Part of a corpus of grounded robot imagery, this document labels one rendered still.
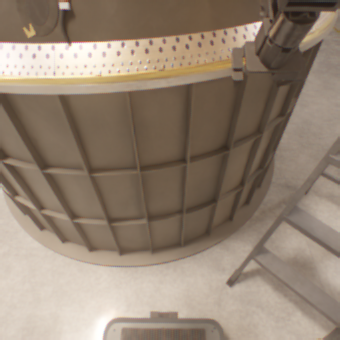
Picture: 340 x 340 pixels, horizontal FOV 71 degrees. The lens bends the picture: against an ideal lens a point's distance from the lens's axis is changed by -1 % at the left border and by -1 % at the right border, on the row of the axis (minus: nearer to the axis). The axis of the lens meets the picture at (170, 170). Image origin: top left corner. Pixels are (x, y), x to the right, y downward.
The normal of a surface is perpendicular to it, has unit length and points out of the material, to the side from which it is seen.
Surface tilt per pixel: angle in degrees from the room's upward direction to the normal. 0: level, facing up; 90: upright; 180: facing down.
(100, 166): 90
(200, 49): 43
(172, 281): 0
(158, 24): 62
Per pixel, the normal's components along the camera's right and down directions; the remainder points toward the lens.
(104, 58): 0.06, 0.02
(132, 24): 0.15, 0.33
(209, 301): -0.01, -0.67
